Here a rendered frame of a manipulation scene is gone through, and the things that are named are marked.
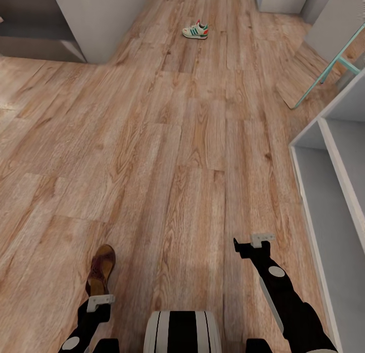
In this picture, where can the gym shoe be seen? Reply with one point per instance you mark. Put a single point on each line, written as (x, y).
(196, 31)

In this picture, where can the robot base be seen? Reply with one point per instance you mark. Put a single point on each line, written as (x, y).
(112, 346)

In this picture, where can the stairs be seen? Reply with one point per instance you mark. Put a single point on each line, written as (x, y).
(36, 29)

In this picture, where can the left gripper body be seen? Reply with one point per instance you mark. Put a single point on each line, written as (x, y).
(101, 315)

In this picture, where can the sandal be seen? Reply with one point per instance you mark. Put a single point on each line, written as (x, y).
(102, 266)

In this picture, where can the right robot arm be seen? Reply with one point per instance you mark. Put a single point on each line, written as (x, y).
(298, 321)

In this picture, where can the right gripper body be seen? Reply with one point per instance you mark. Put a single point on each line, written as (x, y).
(248, 251)

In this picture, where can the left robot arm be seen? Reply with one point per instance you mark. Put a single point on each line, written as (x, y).
(94, 311)

